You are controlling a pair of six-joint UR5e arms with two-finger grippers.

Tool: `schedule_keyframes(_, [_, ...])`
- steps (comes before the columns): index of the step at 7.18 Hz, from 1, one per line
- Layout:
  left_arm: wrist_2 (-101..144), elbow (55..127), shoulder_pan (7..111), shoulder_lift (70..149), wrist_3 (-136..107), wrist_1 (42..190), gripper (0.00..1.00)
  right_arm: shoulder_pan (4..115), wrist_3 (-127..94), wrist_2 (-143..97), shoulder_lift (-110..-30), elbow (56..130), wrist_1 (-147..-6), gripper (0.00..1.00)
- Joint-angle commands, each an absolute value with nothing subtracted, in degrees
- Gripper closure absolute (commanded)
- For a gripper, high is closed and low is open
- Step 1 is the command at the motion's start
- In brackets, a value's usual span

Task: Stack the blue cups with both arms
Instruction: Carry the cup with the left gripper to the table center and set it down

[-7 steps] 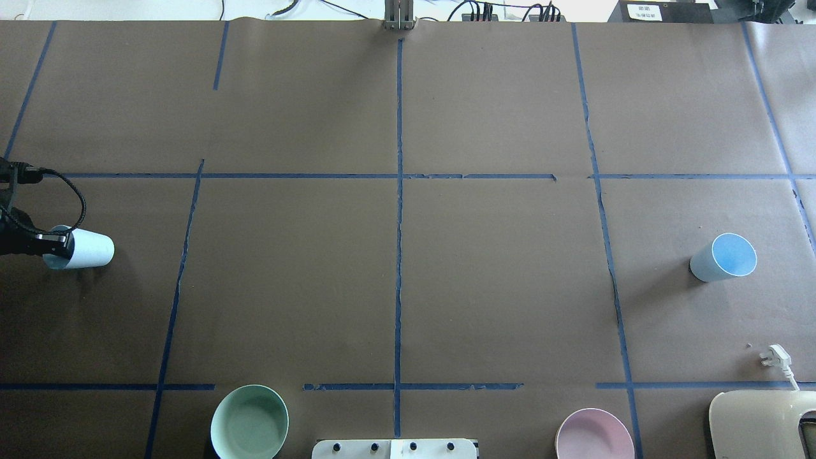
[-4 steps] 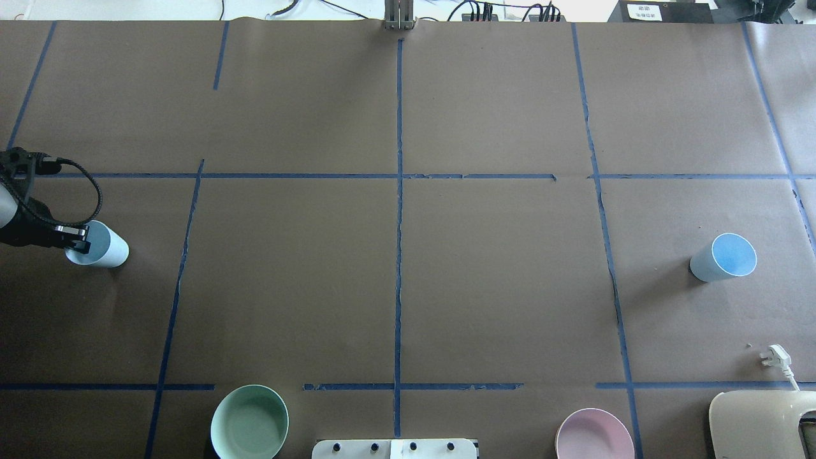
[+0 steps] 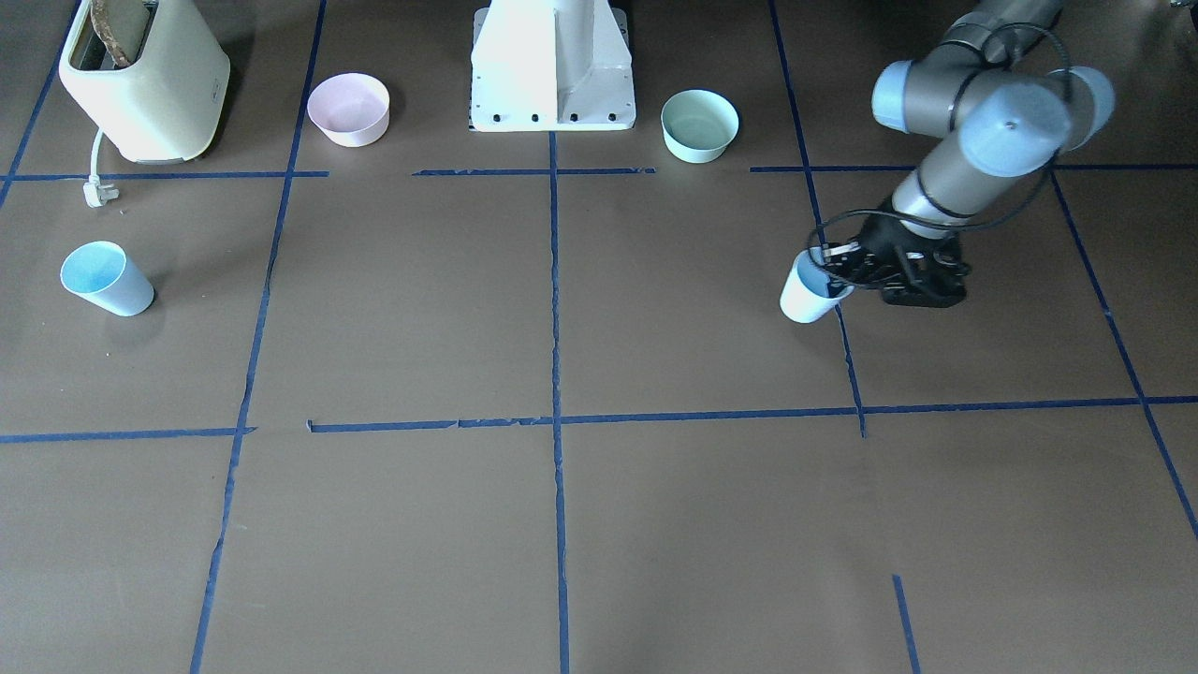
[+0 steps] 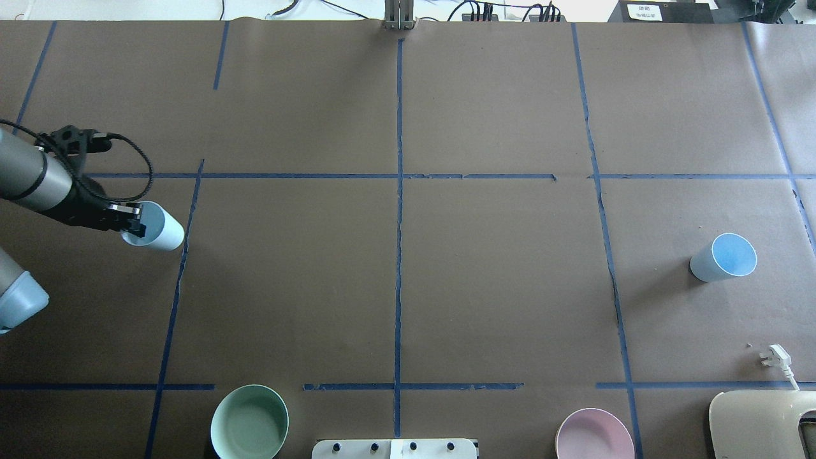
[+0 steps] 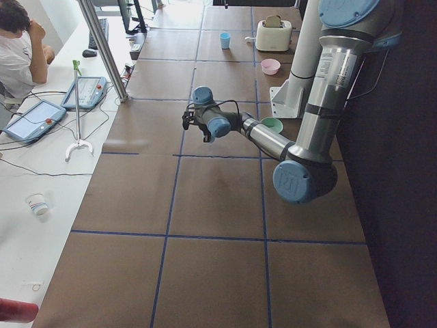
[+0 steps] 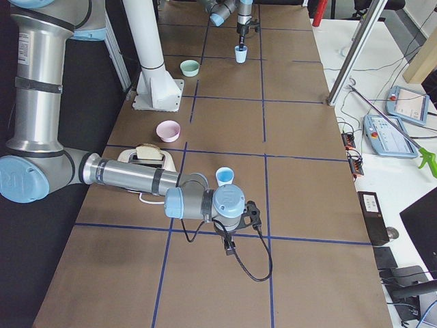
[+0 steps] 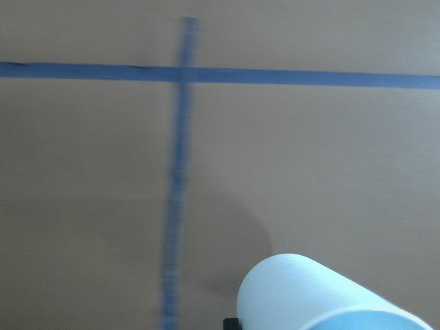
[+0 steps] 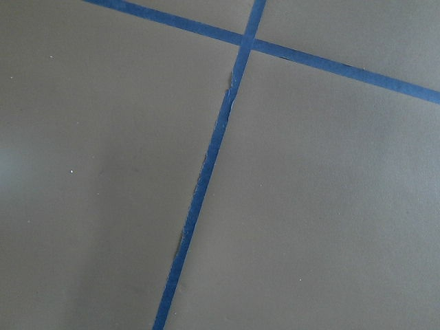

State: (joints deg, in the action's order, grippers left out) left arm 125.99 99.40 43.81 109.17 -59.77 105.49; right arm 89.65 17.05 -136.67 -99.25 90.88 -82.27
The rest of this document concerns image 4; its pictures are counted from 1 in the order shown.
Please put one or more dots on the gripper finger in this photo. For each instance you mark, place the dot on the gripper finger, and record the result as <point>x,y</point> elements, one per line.
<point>133,227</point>

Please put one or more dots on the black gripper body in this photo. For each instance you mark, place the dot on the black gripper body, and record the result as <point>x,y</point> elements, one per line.
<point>87,205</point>

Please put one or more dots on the light blue cup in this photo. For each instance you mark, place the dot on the light blue cup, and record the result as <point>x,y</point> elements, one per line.
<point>162,232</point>

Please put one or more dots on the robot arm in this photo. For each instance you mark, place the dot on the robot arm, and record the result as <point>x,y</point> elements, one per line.
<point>44,173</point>

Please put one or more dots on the green bowl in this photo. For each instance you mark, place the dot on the green bowl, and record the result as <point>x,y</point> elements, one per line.
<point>252,421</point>

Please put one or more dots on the pink bowl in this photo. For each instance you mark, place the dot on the pink bowl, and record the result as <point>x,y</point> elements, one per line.
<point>593,433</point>

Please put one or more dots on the black power box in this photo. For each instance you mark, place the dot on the black power box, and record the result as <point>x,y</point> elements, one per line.
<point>661,11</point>

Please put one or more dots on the blue cup right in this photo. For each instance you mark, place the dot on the blue cup right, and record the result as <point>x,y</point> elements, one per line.
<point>728,256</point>

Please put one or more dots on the cream toaster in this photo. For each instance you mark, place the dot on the cream toaster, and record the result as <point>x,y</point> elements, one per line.
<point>762,424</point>

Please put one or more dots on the aluminium frame post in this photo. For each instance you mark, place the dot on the aluminium frame post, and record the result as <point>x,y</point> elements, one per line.
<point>399,15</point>

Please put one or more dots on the white camera pillar mount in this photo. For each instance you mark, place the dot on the white camera pillar mount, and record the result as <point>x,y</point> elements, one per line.
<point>396,448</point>

